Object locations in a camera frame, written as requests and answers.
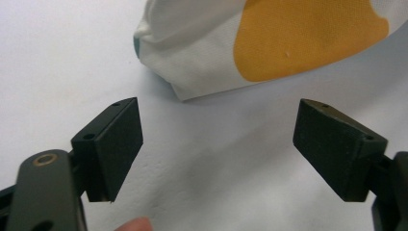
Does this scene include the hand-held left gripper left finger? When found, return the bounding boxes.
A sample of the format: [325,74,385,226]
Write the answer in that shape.
[70,96,144,203]

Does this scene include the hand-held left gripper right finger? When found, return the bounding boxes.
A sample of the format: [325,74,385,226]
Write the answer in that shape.
[292,98,389,203]

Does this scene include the white cloth with yellow patch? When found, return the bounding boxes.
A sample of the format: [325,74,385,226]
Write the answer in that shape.
[133,0,408,102]

